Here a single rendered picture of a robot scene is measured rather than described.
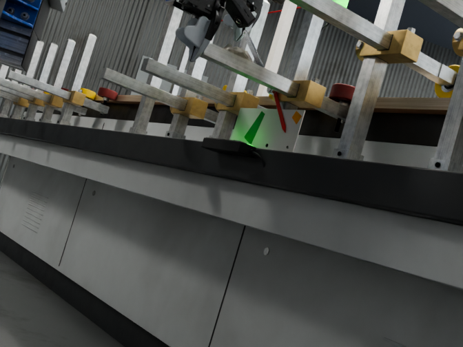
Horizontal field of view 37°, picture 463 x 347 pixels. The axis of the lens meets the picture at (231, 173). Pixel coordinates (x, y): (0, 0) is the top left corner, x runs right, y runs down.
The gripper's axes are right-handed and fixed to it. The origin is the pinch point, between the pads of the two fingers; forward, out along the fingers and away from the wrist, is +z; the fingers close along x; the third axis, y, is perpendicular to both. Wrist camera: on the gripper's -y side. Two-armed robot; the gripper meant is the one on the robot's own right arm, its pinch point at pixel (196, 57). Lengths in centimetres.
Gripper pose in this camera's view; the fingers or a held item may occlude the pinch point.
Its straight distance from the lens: 143.5
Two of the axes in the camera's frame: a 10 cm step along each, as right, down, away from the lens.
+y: -7.9, -3.0, -5.4
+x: 5.4, 1.0, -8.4
